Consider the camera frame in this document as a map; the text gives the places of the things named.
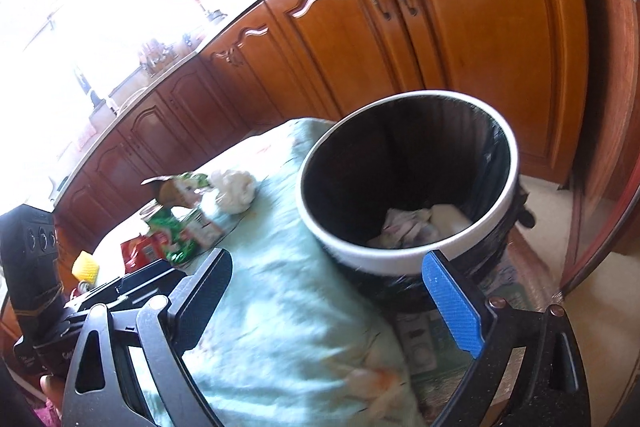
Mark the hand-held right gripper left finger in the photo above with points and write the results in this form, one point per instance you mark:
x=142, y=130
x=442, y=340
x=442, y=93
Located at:
x=205, y=297

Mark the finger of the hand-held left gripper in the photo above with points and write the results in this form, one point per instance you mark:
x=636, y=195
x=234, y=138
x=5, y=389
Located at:
x=140, y=284

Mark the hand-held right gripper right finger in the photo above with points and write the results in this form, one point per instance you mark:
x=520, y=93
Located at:
x=452, y=307

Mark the red white carton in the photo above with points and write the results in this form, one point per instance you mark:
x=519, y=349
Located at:
x=140, y=252

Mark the green snack packet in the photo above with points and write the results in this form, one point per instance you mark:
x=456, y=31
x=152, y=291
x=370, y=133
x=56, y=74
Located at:
x=180, y=237

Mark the torn brown green packet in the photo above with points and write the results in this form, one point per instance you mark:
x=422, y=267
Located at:
x=172, y=192

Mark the white tissue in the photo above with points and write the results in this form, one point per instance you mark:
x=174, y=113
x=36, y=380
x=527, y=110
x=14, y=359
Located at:
x=232, y=192

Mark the black bin with white rim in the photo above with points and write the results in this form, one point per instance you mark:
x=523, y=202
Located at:
x=360, y=167

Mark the person's left hand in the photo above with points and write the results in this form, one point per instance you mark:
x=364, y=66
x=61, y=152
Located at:
x=50, y=389

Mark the green printed mat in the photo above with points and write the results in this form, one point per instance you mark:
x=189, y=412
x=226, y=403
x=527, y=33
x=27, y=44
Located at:
x=420, y=342

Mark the yellow ribbed sponge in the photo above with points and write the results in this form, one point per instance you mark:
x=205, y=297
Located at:
x=85, y=267

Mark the light green tablecloth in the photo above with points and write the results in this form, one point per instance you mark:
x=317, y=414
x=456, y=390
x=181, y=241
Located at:
x=280, y=287

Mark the white paper napkin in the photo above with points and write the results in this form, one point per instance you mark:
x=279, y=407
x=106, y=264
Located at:
x=450, y=219

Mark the crumpled patterned paper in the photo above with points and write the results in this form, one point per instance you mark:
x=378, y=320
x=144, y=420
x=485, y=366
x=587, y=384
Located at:
x=405, y=229

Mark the dark wooden cabinet door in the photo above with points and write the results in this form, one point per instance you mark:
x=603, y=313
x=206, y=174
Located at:
x=200, y=107
x=155, y=137
x=100, y=192

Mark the utensil rack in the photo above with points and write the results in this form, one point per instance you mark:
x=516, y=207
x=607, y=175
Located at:
x=157, y=59

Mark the large wooden cabinet door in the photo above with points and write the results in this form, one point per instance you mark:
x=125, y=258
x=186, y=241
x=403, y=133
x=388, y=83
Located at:
x=480, y=57

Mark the small dark kettle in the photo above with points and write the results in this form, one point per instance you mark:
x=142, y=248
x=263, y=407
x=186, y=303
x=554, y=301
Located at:
x=216, y=13

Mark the arched wooden cabinet door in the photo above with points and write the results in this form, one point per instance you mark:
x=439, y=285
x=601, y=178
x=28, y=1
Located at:
x=340, y=47

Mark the wooden door frame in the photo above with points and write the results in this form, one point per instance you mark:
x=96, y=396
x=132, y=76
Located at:
x=615, y=107

